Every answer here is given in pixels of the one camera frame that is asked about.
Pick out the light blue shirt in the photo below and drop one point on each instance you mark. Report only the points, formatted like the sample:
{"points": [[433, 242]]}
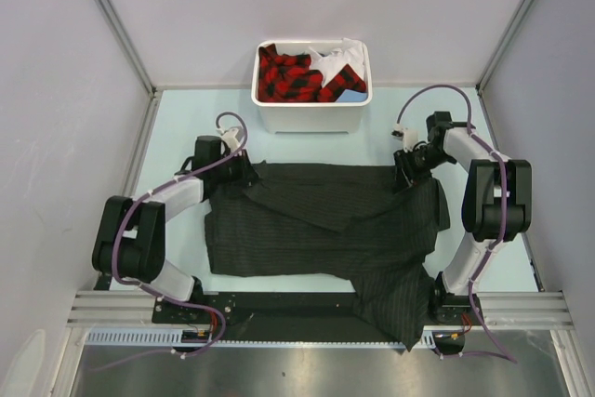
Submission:
{"points": [[351, 96]]}

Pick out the dark pinstriped long sleeve shirt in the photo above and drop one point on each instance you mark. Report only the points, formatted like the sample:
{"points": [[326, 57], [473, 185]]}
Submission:
{"points": [[341, 220]]}

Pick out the white shirt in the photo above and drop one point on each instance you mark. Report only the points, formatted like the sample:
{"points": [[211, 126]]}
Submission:
{"points": [[349, 53]]}

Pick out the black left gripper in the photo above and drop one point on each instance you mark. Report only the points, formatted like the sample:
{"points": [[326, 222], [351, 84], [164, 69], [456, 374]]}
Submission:
{"points": [[246, 173]]}

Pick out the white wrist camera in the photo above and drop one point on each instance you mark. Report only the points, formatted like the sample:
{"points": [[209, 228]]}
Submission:
{"points": [[233, 137], [407, 136]]}

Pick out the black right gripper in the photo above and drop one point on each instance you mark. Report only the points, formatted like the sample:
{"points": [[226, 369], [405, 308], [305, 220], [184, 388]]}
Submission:
{"points": [[403, 160]]}

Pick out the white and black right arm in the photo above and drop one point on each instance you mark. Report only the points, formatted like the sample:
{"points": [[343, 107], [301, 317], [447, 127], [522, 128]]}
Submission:
{"points": [[496, 206]]}

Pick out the white slotted cable duct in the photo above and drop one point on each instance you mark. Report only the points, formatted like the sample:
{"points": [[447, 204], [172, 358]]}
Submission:
{"points": [[180, 338]]}

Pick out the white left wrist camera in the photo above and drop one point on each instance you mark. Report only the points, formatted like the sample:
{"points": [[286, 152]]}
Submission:
{"points": [[233, 137]]}

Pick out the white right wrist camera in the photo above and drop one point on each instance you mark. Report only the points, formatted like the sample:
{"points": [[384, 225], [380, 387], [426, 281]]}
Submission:
{"points": [[407, 136]]}

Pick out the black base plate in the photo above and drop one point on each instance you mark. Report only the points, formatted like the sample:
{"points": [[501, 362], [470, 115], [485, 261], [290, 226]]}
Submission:
{"points": [[428, 307]]}

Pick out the white plastic bin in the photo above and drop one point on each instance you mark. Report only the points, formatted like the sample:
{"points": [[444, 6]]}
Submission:
{"points": [[311, 117]]}

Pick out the red black plaid shirt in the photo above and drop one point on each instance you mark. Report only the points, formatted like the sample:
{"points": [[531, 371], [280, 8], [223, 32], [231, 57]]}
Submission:
{"points": [[283, 78]]}

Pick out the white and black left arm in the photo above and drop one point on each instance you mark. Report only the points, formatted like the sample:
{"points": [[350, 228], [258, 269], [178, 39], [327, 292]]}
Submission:
{"points": [[131, 236]]}

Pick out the aluminium frame rail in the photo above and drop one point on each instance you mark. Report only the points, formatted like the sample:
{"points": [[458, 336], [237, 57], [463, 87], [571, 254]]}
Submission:
{"points": [[501, 311]]}

